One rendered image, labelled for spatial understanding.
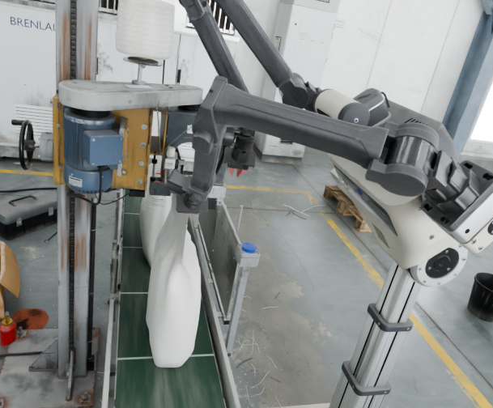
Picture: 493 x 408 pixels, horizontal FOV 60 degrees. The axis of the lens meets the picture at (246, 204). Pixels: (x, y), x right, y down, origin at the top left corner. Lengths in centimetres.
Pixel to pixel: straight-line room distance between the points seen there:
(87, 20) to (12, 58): 286
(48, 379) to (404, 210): 183
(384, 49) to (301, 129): 574
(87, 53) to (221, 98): 86
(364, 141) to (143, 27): 78
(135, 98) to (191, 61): 292
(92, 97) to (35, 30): 303
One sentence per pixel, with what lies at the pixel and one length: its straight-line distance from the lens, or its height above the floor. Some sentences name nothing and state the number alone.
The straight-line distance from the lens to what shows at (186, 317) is 163.
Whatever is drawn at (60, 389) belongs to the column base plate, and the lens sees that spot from 226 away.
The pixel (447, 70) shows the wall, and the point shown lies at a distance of 708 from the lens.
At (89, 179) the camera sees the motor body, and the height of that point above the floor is 114.
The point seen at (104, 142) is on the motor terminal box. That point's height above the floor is 128.
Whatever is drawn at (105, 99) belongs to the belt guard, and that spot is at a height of 140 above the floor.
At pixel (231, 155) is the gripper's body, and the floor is 127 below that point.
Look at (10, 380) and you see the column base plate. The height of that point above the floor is 2.
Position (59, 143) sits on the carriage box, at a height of 118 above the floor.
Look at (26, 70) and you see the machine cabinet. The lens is 440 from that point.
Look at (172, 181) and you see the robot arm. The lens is 125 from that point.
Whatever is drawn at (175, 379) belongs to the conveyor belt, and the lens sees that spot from 179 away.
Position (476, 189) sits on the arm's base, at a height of 150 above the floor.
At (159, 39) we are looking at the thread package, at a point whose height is 159.
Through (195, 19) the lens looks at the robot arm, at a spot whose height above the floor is 166.
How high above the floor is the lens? 170
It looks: 24 degrees down
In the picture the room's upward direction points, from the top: 11 degrees clockwise
